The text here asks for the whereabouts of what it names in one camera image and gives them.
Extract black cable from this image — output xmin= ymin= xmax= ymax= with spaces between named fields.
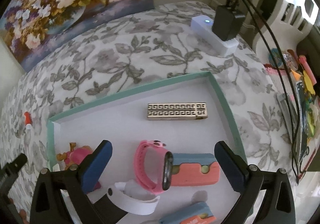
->
xmin=235 ymin=0 xmax=302 ymax=184
xmin=226 ymin=0 xmax=297 ymax=147

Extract pink smart watch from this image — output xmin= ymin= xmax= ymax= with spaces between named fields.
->
xmin=134 ymin=140 xmax=174 ymax=195

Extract teal shallow box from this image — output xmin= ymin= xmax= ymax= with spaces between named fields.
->
xmin=46 ymin=71 xmax=248 ymax=224

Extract white wrist watch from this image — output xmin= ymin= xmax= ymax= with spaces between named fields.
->
xmin=107 ymin=181 xmax=160 ymax=215

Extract white carved furniture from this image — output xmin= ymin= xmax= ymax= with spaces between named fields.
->
xmin=251 ymin=0 xmax=320 ymax=65

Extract pink highlighter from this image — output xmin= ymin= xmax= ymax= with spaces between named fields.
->
xmin=299 ymin=55 xmax=315 ymax=85

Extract black power adapter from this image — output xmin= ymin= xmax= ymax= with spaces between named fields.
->
xmin=212 ymin=5 xmax=245 ymax=42

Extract yellow sticky notes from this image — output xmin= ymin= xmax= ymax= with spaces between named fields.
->
xmin=301 ymin=72 xmax=317 ymax=95

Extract white power strip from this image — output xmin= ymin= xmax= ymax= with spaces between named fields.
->
xmin=191 ymin=15 xmax=238 ymax=58

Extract round teal disc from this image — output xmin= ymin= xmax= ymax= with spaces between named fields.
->
xmin=268 ymin=49 xmax=283 ymax=68

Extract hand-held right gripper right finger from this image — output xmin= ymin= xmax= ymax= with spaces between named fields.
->
xmin=214 ymin=140 xmax=297 ymax=224

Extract grey flat case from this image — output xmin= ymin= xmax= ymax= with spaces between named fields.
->
xmin=276 ymin=93 xmax=299 ymax=144

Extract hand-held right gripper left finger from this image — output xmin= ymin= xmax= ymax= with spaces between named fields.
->
xmin=29 ymin=140 xmax=125 ymax=224

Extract grey floral bedspread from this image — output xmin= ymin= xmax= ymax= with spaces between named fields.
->
xmin=0 ymin=1 xmax=300 ymax=224

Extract small pink blue case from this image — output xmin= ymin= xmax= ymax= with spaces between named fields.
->
xmin=159 ymin=201 xmax=217 ymax=224

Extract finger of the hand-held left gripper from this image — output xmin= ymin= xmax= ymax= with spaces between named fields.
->
xmin=5 ymin=153 xmax=28 ymax=177

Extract pink toy pup figure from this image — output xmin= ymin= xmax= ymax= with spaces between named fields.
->
xmin=56 ymin=142 xmax=102 ymax=189

